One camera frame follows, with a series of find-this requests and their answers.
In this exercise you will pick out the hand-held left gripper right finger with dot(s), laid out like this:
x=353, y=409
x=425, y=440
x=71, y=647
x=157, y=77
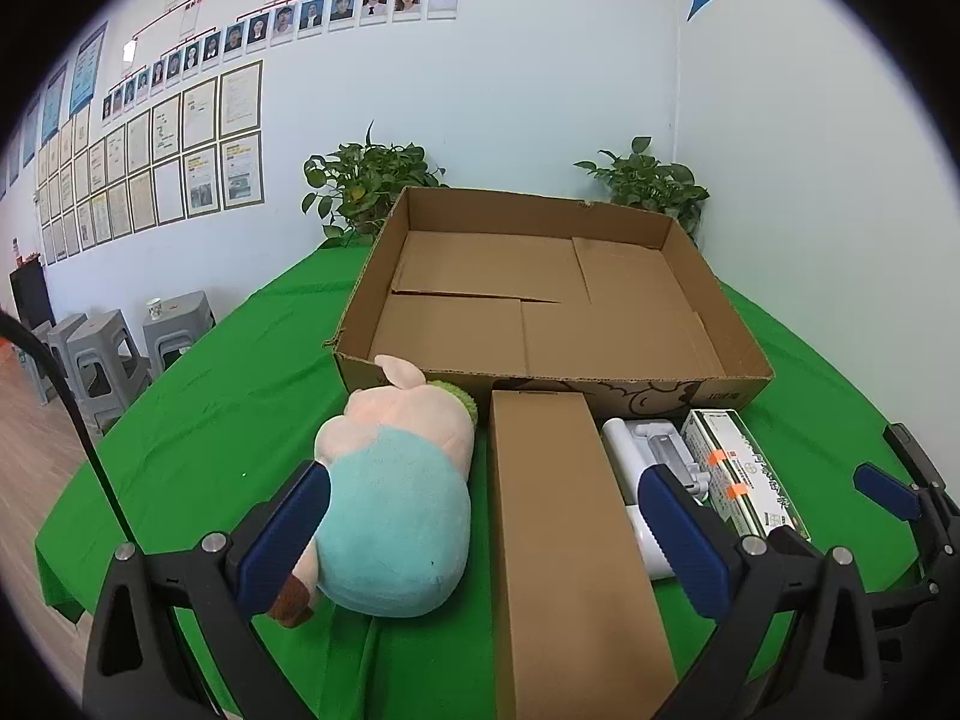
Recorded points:
x=682, y=532

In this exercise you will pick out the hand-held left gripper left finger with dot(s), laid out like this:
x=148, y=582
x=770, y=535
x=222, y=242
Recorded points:
x=285, y=532

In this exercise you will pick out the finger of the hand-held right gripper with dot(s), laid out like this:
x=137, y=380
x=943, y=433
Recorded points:
x=900, y=601
x=889, y=491

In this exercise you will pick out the white lint roller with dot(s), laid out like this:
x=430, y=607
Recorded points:
x=616, y=450

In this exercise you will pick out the pink pig plush toy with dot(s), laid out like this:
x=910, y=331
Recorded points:
x=390, y=510

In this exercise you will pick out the long brown cardboard box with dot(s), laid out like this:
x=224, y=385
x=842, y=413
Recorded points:
x=562, y=540

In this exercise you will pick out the large cardboard box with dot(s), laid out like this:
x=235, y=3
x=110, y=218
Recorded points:
x=465, y=262

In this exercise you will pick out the white phone stand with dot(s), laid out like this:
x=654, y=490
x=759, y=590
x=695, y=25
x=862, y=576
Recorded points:
x=666, y=448

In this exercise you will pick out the green and white carton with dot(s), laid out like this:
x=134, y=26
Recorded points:
x=742, y=465

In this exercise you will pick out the green tablecloth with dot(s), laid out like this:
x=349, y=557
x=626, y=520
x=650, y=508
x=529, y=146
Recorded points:
x=225, y=390

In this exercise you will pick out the grey plastic stool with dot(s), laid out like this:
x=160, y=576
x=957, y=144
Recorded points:
x=105, y=330
x=64, y=326
x=30, y=360
x=184, y=309

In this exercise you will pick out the white paper cup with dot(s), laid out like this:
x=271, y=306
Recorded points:
x=154, y=310

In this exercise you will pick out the black screen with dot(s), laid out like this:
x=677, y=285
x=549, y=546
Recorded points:
x=30, y=292

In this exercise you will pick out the small potted plant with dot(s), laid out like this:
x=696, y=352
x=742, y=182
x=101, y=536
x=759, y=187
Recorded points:
x=645, y=180

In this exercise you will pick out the bushy potted plant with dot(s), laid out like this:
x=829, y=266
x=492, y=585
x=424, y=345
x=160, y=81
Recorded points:
x=360, y=180

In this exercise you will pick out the large blue notice board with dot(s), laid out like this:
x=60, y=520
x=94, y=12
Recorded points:
x=88, y=67

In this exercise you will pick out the group of framed wall certificates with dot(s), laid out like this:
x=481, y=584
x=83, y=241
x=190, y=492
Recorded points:
x=202, y=157

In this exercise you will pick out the wall chart of portrait photos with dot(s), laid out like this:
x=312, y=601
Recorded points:
x=330, y=11

